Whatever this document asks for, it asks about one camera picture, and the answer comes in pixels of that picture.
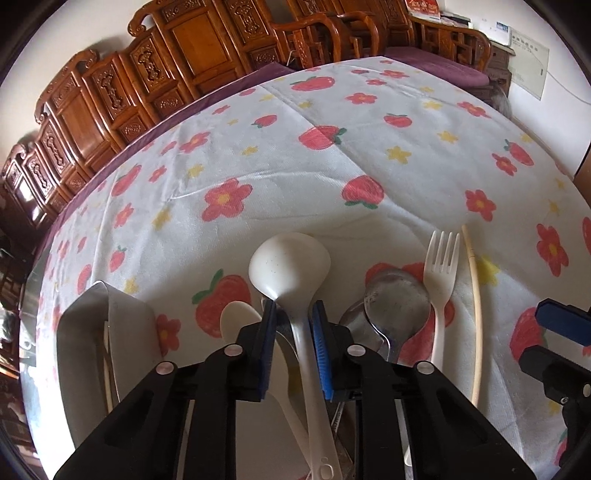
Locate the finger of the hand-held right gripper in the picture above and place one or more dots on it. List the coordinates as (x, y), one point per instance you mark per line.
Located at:
(561, 318)
(535, 362)

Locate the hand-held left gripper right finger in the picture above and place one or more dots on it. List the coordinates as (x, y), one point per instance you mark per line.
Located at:
(321, 350)

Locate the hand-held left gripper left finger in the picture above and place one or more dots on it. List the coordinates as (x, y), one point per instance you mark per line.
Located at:
(268, 350)

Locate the small white spoon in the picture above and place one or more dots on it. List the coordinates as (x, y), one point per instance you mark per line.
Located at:
(235, 318)

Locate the large white plastic ladle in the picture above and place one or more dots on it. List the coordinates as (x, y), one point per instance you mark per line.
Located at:
(288, 267)

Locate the metal spoon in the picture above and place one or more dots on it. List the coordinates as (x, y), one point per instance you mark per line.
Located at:
(354, 321)
(397, 300)

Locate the white plastic fork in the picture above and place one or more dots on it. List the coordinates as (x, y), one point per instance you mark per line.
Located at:
(442, 277)

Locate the wooden chopstick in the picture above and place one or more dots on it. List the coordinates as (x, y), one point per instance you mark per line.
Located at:
(480, 323)
(107, 364)

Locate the metal tray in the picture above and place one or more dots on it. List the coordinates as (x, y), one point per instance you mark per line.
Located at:
(83, 350)

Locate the strawberry flower print tablecloth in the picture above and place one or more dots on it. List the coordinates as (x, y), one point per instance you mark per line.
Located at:
(277, 161)

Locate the long purple cloth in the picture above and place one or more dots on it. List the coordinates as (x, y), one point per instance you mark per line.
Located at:
(152, 131)

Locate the wooden armchair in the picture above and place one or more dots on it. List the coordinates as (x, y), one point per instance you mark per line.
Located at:
(457, 46)
(323, 37)

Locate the white box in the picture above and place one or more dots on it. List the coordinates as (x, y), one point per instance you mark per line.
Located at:
(497, 32)

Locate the carved wooden bench back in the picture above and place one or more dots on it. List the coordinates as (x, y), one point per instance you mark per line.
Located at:
(23, 184)
(397, 18)

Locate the stack of papers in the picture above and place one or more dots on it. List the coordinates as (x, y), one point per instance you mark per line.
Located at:
(455, 19)

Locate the large carved wooden bench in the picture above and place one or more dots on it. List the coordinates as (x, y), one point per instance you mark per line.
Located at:
(194, 41)

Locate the red printed card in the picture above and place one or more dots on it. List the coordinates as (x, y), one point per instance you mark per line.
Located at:
(422, 8)

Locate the white wall poster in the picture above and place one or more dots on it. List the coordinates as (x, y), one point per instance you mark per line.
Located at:
(528, 60)

